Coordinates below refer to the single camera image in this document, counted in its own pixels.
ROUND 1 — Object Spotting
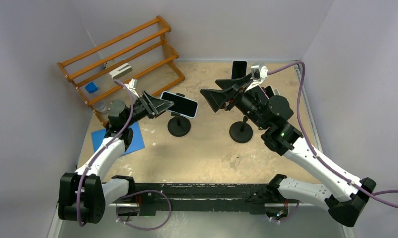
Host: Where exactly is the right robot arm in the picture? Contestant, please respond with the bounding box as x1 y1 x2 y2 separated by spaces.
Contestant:
200 75 376 227

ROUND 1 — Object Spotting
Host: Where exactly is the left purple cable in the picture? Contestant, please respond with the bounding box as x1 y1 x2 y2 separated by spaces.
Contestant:
75 79 135 227

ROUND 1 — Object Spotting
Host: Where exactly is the blue mat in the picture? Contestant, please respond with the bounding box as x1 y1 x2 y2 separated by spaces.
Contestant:
91 122 145 155

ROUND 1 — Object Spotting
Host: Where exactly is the white eraser block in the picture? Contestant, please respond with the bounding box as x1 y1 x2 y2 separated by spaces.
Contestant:
109 63 133 80

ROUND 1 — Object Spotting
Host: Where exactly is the black phone on silver stand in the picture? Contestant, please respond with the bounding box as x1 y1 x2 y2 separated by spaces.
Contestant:
265 86 280 98

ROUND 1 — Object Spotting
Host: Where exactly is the black base frame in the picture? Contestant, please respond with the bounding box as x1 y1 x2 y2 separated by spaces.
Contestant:
116 183 297 216

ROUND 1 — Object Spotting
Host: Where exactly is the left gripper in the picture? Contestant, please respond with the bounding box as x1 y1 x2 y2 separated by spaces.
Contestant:
124 91 173 128

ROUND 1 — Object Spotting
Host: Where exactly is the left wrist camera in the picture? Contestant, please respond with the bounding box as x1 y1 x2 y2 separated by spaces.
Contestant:
125 78 139 98

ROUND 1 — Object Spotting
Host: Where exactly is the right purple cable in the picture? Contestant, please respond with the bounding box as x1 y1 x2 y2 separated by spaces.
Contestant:
267 61 398 212

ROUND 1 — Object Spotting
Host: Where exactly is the black phone on round stand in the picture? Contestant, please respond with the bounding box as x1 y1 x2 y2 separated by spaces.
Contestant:
231 60 248 79

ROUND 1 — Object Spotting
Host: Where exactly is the orange wooden rack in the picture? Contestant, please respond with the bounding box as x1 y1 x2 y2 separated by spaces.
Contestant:
57 16 185 126

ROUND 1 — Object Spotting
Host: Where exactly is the clear plastic cup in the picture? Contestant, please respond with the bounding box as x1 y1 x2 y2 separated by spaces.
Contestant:
93 100 108 114

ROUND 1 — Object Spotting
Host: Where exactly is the blue cube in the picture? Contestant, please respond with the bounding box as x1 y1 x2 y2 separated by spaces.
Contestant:
85 82 99 94

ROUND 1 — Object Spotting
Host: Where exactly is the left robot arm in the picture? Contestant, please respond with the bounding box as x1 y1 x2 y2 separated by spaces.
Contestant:
58 92 174 226

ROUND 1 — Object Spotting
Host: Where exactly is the black phone stand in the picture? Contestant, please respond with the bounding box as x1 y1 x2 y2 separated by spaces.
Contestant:
167 93 191 137
229 116 253 143

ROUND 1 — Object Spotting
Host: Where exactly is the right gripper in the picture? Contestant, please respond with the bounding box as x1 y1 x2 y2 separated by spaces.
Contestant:
200 73 269 130

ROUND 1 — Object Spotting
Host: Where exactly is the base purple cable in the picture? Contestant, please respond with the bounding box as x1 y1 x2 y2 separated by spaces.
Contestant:
115 189 172 232

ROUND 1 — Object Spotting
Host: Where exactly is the light blue case phone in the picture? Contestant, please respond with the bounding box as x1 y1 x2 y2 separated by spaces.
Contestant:
160 91 199 118

